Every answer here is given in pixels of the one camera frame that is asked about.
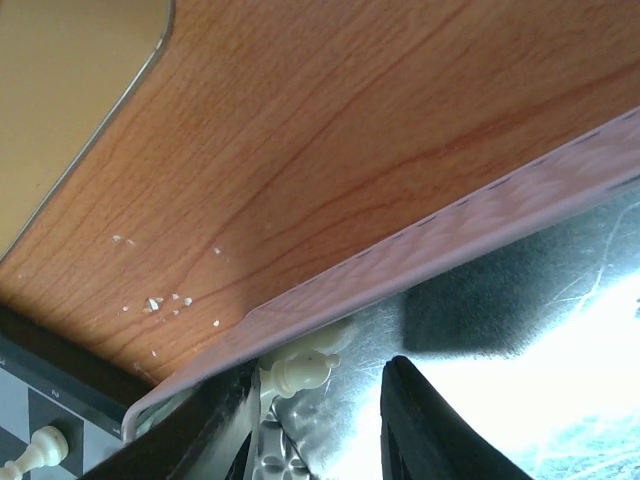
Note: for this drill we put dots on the pink square tin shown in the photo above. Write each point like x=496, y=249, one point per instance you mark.
x=519, y=304

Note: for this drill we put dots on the gold square tin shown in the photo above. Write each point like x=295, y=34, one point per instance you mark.
x=65, y=67

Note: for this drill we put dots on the white chess pawn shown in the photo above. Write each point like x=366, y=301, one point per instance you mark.
x=48, y=447

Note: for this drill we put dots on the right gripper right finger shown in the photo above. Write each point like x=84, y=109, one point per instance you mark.
x=423, y=437

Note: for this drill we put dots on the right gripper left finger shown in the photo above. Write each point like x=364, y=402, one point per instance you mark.
x=211, y=435

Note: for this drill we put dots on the white chess bishop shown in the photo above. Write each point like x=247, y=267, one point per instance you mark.
x=306, y=371

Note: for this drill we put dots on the black and silver chessboard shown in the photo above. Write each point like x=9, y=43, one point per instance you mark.
x=48, y=380

